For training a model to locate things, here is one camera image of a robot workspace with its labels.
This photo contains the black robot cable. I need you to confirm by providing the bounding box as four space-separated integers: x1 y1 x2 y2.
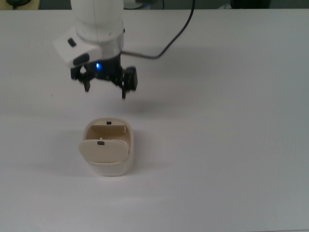
121 0 196 59

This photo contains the small cream lidded bin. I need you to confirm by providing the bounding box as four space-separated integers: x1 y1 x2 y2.
78 117 135 177

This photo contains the black round object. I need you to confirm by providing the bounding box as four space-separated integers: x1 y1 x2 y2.
5 0 32 6

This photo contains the dark bulky object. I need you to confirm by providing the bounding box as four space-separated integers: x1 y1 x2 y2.
230 0 273 10

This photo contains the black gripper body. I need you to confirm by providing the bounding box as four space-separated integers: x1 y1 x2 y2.
84 53 122 82

